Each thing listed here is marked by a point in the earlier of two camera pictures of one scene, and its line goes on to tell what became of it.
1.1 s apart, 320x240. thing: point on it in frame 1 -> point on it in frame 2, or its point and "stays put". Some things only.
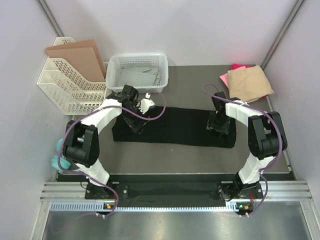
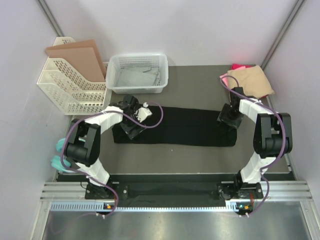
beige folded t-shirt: x=249 y=84 stays put
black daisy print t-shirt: x=178 y=126 stays put
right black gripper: x=223 y=130 -> x=223 y=117
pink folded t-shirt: x=224 y=77 stays put
